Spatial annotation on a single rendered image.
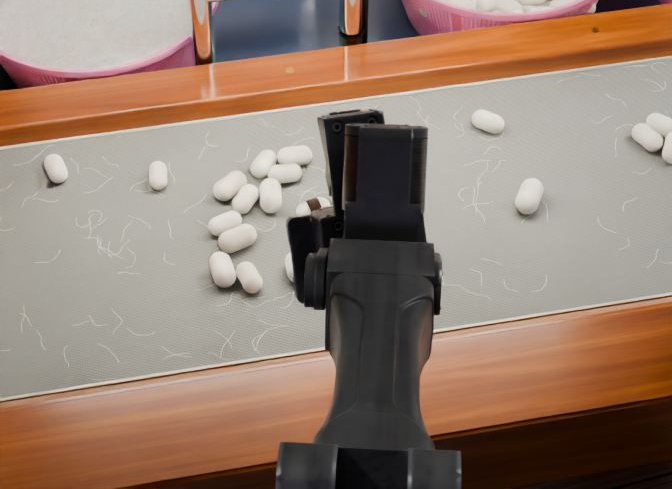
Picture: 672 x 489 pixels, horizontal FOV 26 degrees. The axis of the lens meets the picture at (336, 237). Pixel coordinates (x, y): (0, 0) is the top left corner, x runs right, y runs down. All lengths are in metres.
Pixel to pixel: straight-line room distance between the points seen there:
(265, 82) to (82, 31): 0.23
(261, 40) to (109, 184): 0.32
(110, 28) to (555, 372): 0.62
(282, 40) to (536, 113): 0.32
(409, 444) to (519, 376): 0.47
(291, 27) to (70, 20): 0.25
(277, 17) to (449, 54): 0.26
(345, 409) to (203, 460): 0.40
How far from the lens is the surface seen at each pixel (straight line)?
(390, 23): 1.64
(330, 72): 1.44
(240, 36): 1.63
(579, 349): 1.23
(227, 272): 1.27
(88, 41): 1.54
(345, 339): 0.82
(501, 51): 1.48
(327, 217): 1.03
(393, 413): 0.76
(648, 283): 1.32
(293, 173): 1.36
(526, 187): 1.35
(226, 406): 1.18
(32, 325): 1.29
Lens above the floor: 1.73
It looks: 49 degrees down
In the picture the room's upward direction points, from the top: straight up
